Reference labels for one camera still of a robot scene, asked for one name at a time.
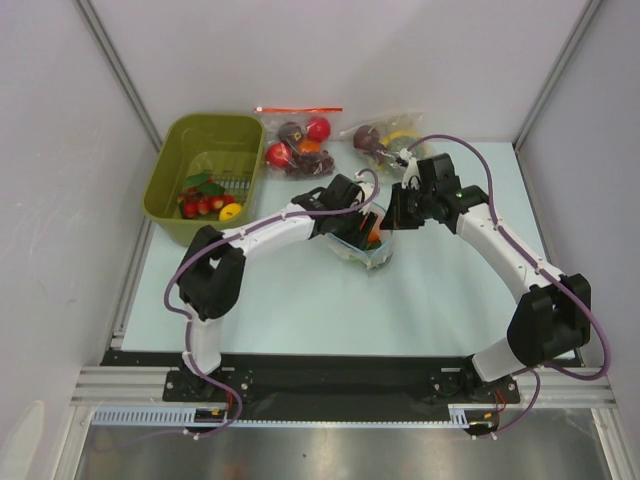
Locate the clear bag with melon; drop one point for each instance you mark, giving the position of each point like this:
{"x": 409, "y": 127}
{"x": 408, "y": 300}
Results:
{"x": 379, "y": 142}

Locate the clear zip top bag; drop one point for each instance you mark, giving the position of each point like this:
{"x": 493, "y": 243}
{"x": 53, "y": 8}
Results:
{"x": 377, "y": 249}

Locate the olive green plastic bin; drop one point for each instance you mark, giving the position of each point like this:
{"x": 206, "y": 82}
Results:
{"x": 229, "y": 146}

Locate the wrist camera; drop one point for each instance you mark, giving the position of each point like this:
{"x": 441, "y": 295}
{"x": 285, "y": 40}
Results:
{"x": 365, "y": 183}
{"x": 411, "y": 179}

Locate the yellow fake lemon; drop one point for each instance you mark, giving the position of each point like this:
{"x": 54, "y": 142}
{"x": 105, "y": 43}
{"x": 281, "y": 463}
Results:
{"x": 230, "y": 211}

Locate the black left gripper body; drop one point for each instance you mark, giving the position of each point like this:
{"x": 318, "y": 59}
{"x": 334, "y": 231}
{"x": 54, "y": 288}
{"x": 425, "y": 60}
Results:
{"x": 346, "y": 227}

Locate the white cable duct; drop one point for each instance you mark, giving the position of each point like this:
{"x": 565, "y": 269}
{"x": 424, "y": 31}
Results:
{"x": 210, "y": 417}

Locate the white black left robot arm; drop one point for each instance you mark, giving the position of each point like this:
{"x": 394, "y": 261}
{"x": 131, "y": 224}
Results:
{"x": 207, "y": 283}

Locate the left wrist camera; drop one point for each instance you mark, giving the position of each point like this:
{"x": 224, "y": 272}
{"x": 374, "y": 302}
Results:
{"x": 365, "y": 183}

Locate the aluminium frame rail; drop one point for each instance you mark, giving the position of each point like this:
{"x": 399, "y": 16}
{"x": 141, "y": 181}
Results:
{"x": 111, "y": 385}

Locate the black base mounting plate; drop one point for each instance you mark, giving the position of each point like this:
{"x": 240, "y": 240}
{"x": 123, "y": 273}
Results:
{"x": 352, "y": 408}

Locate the red fake strawberries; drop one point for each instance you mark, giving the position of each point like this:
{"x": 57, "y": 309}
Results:
{"x": 202, "y": 196}

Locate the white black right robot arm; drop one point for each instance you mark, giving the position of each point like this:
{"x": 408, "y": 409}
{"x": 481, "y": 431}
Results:
{"x": 550, "y": 317}

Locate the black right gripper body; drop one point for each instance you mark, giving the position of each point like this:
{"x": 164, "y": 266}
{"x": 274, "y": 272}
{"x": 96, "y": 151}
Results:
{"x": 397, "y": 213}

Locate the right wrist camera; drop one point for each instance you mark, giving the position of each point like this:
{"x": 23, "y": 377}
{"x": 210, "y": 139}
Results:
{"x": 411, "y": 179}

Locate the red zip bag of food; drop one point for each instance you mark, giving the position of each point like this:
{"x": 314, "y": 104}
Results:
{"x": 296, "y": 140}

